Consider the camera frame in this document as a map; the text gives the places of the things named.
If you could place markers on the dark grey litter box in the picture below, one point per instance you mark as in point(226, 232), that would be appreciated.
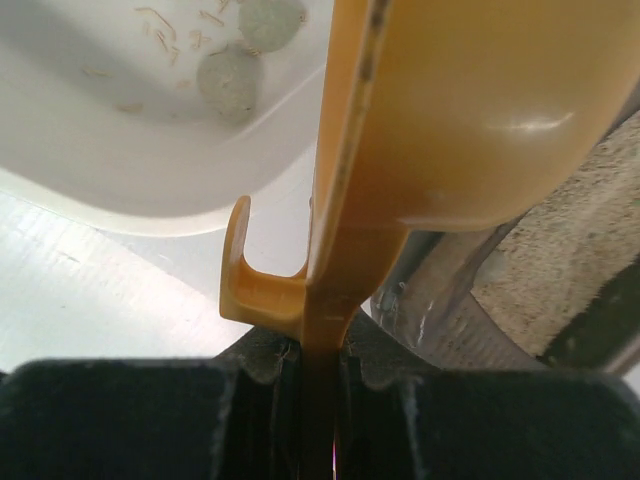
point(497, 298)

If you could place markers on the yellow litter scoop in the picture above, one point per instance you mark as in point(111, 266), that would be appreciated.
point(444, 116)

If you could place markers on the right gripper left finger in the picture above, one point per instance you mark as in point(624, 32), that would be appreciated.
point(233, 416)

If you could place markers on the white plastic tray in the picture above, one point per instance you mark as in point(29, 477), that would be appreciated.
point(102, 120)

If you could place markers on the grey litter clump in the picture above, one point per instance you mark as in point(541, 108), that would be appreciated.
point(229, 82)
point(268, 26)

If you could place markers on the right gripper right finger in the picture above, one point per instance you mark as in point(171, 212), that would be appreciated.
point(401, 418)

